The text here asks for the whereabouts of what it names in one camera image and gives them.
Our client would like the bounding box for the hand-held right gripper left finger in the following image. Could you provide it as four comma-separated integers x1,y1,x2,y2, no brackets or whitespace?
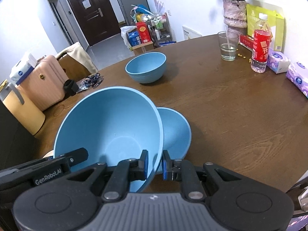
67,150,149,202

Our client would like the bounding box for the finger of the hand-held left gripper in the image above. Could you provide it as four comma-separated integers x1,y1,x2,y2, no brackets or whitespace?
52,147,89,172

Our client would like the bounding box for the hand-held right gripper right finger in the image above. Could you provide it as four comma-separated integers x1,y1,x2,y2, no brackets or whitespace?
162,150,241,202

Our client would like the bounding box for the small blue bowl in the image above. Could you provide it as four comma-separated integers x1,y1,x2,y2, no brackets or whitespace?
154,107,192,174

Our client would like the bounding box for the large blue bowl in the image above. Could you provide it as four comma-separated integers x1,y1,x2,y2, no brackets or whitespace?
53,87,164,193

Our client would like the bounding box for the black paper bag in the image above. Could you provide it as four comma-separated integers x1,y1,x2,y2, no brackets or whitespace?
0,99,37,171

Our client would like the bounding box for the pink suitcase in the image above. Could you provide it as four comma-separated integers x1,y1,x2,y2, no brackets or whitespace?
16,55,70,111

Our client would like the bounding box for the medium blue bowl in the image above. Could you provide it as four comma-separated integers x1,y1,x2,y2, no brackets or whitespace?
125,52,167,84

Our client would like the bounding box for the white and blue tissue pack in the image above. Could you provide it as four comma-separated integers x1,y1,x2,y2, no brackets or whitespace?
10,52,37,85

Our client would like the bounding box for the blue box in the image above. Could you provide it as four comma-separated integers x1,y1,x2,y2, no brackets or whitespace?
127,30,141,47

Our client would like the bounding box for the white plastic bag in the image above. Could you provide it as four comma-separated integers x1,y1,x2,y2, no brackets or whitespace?
120,25,137,49

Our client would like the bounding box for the drinking glass with water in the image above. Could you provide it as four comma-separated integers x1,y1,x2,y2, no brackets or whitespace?
218,31,239,61

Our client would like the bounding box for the red box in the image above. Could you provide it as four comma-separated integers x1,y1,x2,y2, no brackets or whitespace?
136,22,150,43

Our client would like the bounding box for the storage rack with bottles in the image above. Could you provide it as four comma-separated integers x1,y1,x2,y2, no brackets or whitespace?
147,13,173,48

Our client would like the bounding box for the grey interior doorway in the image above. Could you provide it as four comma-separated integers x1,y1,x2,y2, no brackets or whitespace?
46,0,73,45

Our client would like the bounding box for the dark brown door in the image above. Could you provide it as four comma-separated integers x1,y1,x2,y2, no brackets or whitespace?
66,0,121,47

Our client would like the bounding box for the small red carton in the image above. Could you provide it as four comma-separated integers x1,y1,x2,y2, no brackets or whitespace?
239,35,255,52

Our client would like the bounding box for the colourful bag bundle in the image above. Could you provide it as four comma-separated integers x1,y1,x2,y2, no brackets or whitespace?
131,4,154,23

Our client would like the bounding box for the red label water bottle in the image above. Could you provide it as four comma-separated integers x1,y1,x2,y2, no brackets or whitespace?
250,13,272,73

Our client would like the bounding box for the pale ceramic vase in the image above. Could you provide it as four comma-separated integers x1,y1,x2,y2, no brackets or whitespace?
222,0,248,38

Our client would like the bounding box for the grey refrigerator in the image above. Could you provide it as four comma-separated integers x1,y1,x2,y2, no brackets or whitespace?
109,0,150,27

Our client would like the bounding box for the green paper bag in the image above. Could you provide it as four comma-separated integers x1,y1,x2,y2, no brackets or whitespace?
246,3,285,52

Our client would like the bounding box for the black and blue cord bundle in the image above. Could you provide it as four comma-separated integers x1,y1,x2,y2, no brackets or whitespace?
77,73,104,93

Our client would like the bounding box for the purple wall decoration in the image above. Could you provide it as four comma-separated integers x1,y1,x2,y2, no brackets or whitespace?
151,0,166,14

